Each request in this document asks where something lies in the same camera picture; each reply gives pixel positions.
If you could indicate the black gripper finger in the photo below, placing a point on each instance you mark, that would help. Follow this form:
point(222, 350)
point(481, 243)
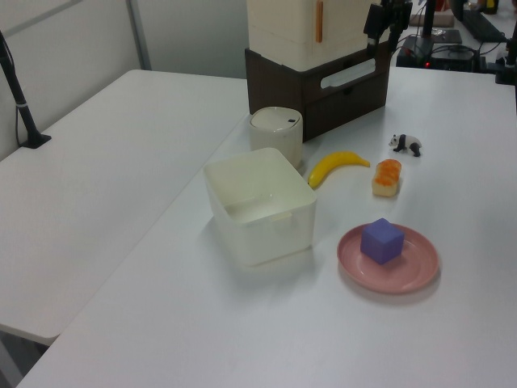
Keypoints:
point(396, 37)
point(373, 20)

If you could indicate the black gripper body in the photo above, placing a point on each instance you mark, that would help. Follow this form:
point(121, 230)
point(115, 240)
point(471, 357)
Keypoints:
point(398, 12)

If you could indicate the purple cube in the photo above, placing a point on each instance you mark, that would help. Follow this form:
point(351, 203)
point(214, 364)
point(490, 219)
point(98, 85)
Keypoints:
point(381, 242)

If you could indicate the pink plate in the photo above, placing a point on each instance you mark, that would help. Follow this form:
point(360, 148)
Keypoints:
point(420, 266)

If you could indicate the black background pole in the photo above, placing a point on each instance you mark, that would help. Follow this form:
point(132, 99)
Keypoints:
point(428, 18)

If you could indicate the brown cardboard box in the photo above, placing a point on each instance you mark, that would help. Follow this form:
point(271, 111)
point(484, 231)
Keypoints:
point(442, 19)

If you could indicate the black electronics box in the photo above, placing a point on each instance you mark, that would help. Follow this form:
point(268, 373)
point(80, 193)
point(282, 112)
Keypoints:
point(448, 56)

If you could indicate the black laptop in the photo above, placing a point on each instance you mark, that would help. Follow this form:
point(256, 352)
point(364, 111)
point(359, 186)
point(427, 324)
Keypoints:
point(482, 25)

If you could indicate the black and white panda figurine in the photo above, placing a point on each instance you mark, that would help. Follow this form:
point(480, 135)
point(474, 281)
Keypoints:
point(408, 142)

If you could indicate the dark brown drawer cabinet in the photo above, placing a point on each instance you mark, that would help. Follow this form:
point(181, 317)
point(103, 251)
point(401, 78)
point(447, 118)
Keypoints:
point(282, 93)

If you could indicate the yellow toy banana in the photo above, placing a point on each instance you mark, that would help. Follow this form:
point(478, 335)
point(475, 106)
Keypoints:
point(331, 161)

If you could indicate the orange salmon sushi toy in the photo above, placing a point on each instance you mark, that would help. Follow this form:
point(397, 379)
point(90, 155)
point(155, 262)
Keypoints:
point(387, 178)

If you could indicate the small cream lidded trash can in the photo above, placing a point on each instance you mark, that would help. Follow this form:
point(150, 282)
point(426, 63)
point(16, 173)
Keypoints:
point(274, 137)

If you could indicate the cream open storage bin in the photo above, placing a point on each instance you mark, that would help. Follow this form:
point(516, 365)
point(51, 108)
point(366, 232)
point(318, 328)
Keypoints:
point(258, 238)

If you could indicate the black clamp mount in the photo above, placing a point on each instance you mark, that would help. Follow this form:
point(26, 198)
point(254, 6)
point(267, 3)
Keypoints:
point(507, 68)

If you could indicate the black camera stand pole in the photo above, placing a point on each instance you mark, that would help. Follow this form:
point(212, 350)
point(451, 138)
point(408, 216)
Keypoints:
point(20, 105)

